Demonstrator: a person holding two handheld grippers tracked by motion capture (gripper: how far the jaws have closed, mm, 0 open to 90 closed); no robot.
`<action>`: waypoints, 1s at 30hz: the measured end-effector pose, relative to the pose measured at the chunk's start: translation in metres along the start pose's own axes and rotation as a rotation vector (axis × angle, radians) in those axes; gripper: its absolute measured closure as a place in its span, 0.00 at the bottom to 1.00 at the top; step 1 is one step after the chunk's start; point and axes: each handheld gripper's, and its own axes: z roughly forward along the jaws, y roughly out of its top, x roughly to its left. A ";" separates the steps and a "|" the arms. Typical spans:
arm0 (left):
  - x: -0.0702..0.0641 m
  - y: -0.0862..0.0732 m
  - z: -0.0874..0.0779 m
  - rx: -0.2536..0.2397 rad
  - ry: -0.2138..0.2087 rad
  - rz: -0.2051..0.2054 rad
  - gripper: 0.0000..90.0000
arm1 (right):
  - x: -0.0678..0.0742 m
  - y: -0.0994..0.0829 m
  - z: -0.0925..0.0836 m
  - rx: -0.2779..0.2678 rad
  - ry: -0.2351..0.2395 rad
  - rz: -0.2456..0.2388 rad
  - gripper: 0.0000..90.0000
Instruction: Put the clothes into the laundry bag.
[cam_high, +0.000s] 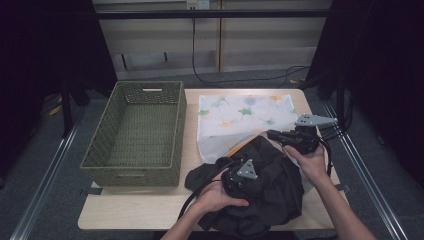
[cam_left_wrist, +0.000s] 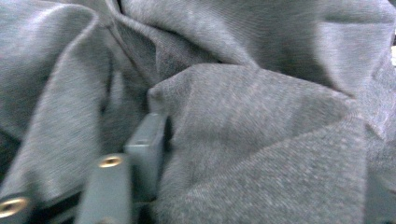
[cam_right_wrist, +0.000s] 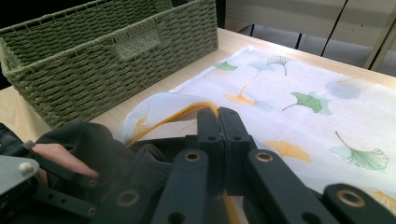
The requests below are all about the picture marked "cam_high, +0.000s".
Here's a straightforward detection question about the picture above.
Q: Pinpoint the dark cloth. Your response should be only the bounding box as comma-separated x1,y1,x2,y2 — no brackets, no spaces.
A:
183,134,306,240

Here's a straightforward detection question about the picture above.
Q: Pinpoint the black metal stand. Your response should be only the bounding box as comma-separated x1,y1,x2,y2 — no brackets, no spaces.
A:
59,79,75,140

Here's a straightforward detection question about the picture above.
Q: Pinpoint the black curtain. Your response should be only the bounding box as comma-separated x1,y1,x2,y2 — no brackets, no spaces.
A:
0,0,118,181
304,0,424,188

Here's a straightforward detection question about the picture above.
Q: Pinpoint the white leaf-print laundry bag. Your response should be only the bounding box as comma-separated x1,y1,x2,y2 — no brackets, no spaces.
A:
196,93,300,165

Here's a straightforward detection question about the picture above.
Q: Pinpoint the yellow floor tape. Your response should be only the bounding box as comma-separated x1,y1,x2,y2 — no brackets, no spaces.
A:
47,103,64,117

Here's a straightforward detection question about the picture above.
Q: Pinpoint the white power outlet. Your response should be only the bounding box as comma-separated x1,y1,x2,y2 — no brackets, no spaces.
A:
186,0,211,11

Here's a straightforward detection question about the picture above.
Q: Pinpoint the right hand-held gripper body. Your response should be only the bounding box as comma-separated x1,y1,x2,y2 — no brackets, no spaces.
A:
282,113,339,157

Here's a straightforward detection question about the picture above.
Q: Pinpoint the left hand-held gripper cable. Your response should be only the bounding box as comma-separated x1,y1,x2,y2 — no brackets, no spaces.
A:
177,160,240,222

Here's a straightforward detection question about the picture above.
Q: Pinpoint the metal floor rail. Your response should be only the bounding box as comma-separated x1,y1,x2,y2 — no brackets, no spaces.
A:
320,102,410,240
9,108,86,240

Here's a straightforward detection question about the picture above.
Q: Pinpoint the green woven basket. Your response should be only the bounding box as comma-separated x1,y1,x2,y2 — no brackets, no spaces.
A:
79,80,188,188

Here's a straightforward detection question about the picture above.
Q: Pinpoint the person's right hand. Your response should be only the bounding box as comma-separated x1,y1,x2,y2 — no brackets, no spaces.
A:
282,143,330,188

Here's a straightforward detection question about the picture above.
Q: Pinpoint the black floor cable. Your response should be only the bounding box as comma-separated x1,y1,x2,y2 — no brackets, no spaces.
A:
191,17,312,90

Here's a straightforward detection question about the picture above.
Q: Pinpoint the hand-held gripper cable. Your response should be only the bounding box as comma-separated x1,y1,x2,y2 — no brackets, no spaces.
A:
177,160,240,222
317,137,335,178

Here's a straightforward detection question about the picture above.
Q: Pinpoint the person's left hand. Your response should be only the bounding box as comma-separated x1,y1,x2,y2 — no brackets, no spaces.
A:
194,168,251,218

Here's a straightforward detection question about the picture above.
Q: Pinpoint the right hand-held gripper cable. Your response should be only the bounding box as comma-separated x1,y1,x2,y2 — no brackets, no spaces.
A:
317,137,335,178

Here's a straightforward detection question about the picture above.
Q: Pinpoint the bundle of black cables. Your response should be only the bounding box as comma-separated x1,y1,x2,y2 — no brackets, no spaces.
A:
318,95,355,142

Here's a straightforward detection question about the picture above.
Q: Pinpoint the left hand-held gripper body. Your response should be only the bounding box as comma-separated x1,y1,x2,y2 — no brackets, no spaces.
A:
220,158,259,198

